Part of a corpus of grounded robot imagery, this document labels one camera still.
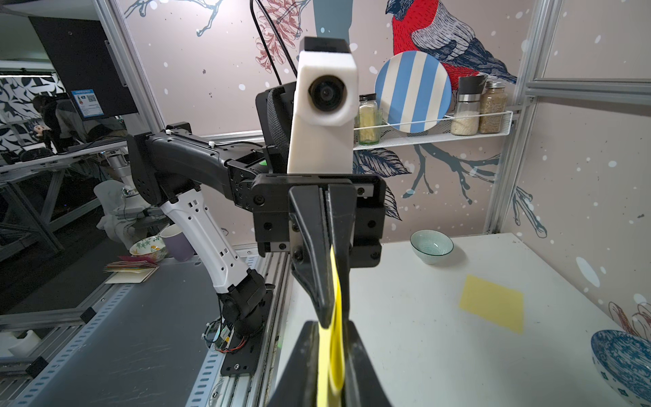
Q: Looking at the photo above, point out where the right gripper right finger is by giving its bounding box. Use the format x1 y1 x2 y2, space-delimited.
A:
342 322 391 407

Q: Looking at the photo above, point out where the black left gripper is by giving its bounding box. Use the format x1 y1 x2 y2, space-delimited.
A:
252 174 387 329

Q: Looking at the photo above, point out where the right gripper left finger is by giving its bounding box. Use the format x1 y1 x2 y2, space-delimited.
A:
267 322 320 407

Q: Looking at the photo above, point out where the yellow square paper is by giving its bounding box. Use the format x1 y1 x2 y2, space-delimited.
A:
459 275 525 334
316 248 346 407

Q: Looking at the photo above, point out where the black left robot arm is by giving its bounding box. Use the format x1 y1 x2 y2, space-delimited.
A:
127 83 387 338

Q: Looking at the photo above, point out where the light green small bowl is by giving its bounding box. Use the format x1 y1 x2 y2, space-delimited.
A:
410 230 454 265

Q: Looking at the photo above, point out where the green spice jar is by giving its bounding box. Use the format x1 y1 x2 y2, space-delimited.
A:
357 93 381 145

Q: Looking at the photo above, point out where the purple cup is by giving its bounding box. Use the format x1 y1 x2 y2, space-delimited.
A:
159 224 195 262

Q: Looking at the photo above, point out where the blue white striped plate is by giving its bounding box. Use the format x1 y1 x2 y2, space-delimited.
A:
375 51 453 134

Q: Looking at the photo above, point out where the floral bowl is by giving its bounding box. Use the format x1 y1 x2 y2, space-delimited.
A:
130 236 168 263

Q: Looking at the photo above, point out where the black cap salt shaker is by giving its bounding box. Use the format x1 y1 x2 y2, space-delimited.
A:
450 75 487 137

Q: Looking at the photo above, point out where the brown seed spice jar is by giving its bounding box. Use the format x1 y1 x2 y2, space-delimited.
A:
478 81 508 134

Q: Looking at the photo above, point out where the blue patterned bowl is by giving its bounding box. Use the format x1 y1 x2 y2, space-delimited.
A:
590 330 650 407

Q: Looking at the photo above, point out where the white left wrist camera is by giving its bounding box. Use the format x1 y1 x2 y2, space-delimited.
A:
288 37 359 175

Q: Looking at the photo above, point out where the white wire wall shelf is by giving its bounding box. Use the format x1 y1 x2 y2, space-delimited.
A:
354 110 518 150

